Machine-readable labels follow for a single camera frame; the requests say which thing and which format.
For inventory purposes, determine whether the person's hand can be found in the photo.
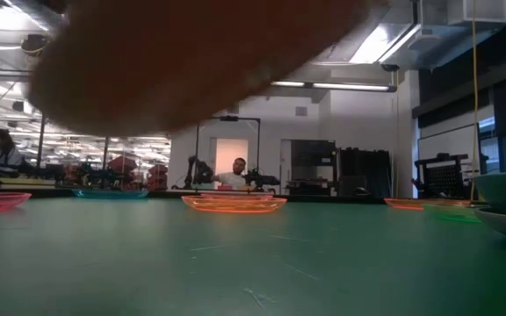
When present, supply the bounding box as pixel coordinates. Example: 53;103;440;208
27;0;375;137

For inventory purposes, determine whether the black overhead camera frame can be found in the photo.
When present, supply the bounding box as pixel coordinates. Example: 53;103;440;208
193;115;262;190

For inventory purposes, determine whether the dark shelf unit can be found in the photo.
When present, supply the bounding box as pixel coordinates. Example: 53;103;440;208
288;140;338;197

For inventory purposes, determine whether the black perforated cart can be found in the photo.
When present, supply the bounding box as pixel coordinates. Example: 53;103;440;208
412;152;472;200

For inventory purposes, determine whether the blue transparent plastic plate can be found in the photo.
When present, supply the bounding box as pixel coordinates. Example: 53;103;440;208
71;188;150;200

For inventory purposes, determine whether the green transparent plastic plate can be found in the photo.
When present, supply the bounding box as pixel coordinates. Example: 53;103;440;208
423;204;483;225

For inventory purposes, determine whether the black cabinet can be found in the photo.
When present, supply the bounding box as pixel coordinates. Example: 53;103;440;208
337;147;393;198

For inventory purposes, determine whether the orange transparent plastic plate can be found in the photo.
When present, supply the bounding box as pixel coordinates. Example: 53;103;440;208
383;197;472;212
180;193;288;215

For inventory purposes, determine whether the long ceiling light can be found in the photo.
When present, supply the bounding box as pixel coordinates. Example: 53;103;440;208
271;80;398;93

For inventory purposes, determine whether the person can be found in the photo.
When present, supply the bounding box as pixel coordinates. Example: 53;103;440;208
0;127;25;173
212;157;250;190

